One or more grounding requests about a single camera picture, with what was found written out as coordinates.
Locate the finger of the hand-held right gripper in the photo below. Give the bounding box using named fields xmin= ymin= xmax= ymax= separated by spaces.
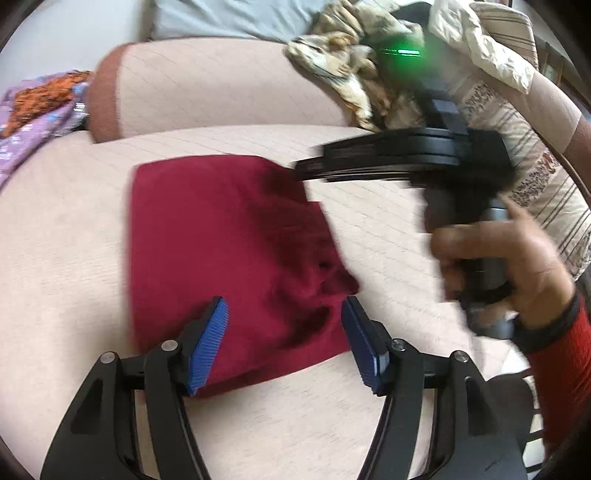
xmin=321 ymin=129 xmax=462 ymax=160
xmin=293 ymin=156 xmax=419 ymax=184

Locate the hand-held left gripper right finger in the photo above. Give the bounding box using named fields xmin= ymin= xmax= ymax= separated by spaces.
xmin=342 ymin=296 xmax=527 ymax=480

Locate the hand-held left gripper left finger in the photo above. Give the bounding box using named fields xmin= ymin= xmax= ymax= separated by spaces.
xmin=41 ymin=298 xmax=229 ymax=480

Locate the dark red cloth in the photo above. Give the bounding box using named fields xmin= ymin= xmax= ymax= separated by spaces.
xmin=127 ymin=154 xmax=361 ymax=400

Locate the person's right forearm red sleeve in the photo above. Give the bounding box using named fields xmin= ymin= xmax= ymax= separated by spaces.
xmin=510 ymin=291 xmax=591 ymax=467

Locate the person's right hand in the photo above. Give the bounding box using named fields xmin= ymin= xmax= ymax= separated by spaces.
xmin=429 ymin=194 xmax=578 ymax=333

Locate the beige bolster pillow brown end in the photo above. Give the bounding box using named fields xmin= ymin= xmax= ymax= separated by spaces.
xmin=529 ymin=71 xmax=591 ymax=160

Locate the beige brown floral cloth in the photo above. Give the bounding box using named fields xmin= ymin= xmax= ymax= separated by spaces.
xmin=284 ymin=0 xmax=430 ymax=132

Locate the cream crumpled cloth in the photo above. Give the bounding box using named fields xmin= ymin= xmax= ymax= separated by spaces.
xmin=427 ymin=0 xmax=539 ymax=95

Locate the brown sofa cushion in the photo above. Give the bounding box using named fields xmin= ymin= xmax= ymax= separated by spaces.
xmin=88 ymin=39 xmax=365 ymax=144

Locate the dark chair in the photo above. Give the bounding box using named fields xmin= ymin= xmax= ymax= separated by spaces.
xmin=480 ymin=371 xmax=555 ymax=462

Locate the grey pillow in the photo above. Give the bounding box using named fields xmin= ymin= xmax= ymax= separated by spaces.
xmin=152 ymin=0 xmax=333 ymax=44

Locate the purple floral cloth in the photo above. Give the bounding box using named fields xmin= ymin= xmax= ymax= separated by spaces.
xmin=0 ymin=69 xmax=90 ymax=188

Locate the orange black printed cloth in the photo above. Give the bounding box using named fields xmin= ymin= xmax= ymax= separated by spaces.
xmin=8 ymin=70 xmax=89 ymax=132

